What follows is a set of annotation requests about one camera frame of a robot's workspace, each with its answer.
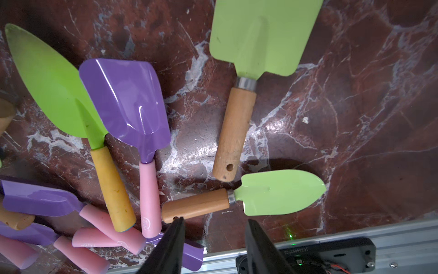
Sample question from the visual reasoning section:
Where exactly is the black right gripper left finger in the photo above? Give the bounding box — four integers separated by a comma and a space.
136, 217, 185, 274

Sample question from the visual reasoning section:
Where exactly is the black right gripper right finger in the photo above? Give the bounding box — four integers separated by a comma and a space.
245, 219, 297, 274

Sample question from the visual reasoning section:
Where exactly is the green square shovel wooden handle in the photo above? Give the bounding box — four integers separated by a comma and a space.
209, 0, 323, 182

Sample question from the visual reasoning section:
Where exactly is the purple square shovel pink handle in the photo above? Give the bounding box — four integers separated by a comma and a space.
79, 58, 171, 239
72, 228, 204, 271
1, 177, 133, 236

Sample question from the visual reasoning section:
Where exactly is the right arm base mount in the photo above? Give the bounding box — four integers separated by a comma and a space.
235, 237, 376, 274

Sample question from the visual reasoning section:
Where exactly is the green trowel yellow handle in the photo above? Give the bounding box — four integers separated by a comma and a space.
5, 24, 136, 232

